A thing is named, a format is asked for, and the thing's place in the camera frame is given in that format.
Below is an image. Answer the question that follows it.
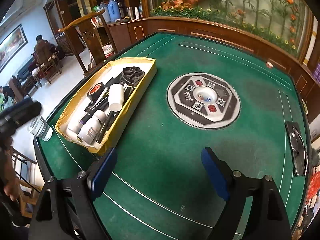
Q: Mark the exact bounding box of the white pill bottle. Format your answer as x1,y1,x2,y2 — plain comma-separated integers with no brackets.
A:
78,117,102,145

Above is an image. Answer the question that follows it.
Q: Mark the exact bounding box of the black tape roll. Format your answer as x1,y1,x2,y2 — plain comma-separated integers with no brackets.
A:
87,82,106,101

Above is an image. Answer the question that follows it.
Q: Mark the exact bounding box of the black marker pen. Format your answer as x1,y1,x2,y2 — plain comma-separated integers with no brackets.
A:
80,98,108,125

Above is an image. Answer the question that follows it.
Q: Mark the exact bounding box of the white plastic cup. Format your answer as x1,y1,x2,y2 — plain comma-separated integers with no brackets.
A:
108,83,124,112

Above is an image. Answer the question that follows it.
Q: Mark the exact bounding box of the black round fan part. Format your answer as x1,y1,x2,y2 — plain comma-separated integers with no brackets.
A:
121,66,145,86

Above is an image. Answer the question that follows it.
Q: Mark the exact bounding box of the clear black gel pen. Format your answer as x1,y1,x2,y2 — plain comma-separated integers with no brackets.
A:
96,111,119,144

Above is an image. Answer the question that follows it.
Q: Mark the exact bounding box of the person's left hand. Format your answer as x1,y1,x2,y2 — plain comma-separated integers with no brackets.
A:
1,146,20,202

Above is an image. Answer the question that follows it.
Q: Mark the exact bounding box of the glass cup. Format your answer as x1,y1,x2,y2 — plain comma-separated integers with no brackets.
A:
28,115,53,141

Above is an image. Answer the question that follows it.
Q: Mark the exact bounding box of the seated person in brown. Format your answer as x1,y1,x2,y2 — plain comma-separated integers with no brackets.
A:
34,35,54,67

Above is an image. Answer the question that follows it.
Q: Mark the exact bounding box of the round mahjong table control panel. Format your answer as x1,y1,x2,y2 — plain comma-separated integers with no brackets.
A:
167,73,241,130

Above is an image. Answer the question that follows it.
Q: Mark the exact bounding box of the yellow cardboard tray box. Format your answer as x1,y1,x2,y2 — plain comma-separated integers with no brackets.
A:
55,57,157,155

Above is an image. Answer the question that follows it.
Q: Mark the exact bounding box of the wooden chair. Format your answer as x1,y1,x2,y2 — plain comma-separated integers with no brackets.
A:
58,9,118,77

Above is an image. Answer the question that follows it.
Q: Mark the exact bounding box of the small red white token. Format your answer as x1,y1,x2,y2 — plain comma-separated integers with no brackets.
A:
266,61,273,69

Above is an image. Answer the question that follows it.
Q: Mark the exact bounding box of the blue water jug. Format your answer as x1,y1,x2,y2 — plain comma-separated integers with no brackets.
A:
107,0,121,22

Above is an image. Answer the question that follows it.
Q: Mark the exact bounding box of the flower planter display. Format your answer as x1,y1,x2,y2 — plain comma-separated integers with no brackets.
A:
150,0,313,56

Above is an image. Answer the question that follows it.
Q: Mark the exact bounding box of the framed wall painting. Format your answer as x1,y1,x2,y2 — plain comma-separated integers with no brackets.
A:
0,24,28,71

